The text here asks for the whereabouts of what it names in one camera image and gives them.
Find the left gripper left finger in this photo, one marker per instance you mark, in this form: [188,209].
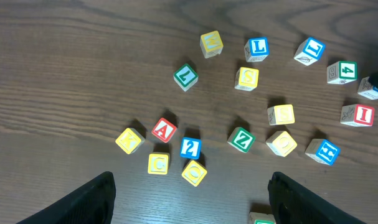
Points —
[92,203]

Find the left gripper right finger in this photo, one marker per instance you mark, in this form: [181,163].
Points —
[293,203]

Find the blue P block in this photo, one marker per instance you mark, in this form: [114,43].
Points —
[366,89]

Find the green N block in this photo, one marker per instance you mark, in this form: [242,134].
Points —
[261,218]

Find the yellow s block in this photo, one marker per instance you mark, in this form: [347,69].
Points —
[281,114]
[246,79]

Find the green 4 block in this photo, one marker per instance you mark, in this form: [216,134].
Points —
[341,72]

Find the upper red I block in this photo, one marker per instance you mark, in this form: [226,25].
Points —
[357,115]

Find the blue H block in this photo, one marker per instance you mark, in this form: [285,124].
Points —
[322,151]

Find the yellow O block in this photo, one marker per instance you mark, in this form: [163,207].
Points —
[281,143]

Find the yellow K block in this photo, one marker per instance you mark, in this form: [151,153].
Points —
[130,140]

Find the blue tilted L block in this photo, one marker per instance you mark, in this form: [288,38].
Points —
[310,51]

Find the yellow C block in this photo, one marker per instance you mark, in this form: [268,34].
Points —
[158,163]

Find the green Z block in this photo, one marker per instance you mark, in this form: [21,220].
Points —
[241,139]

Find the red A block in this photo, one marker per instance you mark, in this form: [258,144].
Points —
[164,130]

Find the yellow Q block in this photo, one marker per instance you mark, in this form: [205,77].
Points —
[194,172]

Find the blue 2 block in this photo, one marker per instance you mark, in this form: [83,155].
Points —
[190,148]

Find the green 7 block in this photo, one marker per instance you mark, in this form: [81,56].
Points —
[185,77]

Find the yellow block top left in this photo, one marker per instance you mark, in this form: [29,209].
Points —
[211,44]

